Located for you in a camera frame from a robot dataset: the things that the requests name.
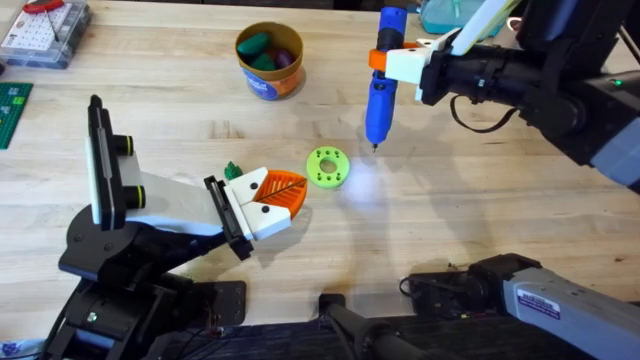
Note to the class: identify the right wrist flat plate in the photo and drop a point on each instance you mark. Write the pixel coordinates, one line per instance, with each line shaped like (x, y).
(487, 22)

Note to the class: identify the round tub with toys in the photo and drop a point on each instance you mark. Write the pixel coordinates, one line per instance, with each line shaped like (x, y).
(270, 60)

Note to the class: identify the clear plastic parts box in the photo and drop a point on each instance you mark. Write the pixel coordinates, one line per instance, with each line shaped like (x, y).
(42, 37)

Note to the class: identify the left wrist flat plate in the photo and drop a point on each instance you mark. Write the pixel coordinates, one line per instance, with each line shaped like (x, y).
(107, 165)

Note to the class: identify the blue electric screwdriver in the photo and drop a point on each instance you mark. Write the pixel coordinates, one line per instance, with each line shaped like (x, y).
(382, 100)

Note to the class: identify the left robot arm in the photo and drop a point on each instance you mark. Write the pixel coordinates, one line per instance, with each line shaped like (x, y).
(125, 315)

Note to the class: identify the green toy vegetable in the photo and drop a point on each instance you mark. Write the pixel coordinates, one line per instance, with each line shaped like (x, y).
(232, 171)

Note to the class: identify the teal bag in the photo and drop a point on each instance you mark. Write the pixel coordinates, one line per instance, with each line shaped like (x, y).
(450, 17)

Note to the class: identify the green disc with holes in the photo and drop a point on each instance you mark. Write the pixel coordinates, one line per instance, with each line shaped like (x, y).
(328, 167)

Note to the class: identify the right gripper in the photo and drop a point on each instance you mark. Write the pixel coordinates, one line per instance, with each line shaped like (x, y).
(500, 75)

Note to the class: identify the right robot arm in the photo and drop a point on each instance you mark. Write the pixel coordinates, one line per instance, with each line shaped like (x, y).
(560, 305)

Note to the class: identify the green board with blocks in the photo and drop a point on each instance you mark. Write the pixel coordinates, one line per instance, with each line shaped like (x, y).
(12, 115)

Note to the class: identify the black rail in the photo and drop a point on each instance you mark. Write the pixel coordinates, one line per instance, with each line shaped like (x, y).
(280, 345)

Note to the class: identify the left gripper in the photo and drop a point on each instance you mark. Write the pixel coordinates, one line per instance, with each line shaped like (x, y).
(175, 205)

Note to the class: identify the wrist flat plate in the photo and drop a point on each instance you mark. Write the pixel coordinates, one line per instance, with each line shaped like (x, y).
(107, 165)
(487, 22)

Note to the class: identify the black round post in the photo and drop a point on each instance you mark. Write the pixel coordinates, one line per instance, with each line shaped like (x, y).
(360, 327)

